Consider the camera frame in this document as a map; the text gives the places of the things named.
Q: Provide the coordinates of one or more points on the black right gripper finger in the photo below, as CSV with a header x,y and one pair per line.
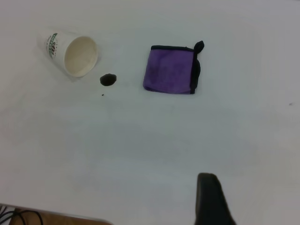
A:
x,y
211,204

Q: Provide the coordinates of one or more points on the purple cloth with black trim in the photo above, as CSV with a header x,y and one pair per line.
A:
x,y
168,70

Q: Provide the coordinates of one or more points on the white paper coffee cup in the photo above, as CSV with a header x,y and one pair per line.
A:
x,y
58,50

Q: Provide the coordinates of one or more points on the dark coffee spill stain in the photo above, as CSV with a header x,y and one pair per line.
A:
x,y
107,79

